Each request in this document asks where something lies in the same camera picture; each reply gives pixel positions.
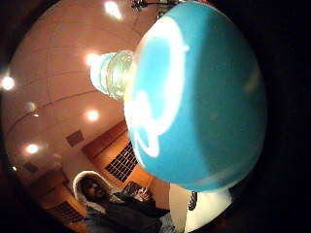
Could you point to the square ceiling vent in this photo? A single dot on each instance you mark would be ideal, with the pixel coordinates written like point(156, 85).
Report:
point(75, 138)

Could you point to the blue bottle with white print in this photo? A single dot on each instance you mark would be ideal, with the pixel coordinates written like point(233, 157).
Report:
point(200, 106)

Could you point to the round ceiling light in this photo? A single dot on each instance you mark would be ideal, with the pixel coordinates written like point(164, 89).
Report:
point(92, 115)
point(91, 58)
point(112, 8)
point(32, 148)
point(7, 83)

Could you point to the wooden cabinet with grille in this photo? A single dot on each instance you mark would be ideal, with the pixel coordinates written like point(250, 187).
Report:
point(61, 200)

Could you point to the small ceiling sensor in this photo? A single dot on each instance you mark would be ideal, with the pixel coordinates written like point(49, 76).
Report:
point(32, 109)

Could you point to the the person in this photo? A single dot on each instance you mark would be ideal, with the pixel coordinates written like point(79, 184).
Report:
point(110, 210)

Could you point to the wooden wall panel with grille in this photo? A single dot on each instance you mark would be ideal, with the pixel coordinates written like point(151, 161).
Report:
point(120, 158)

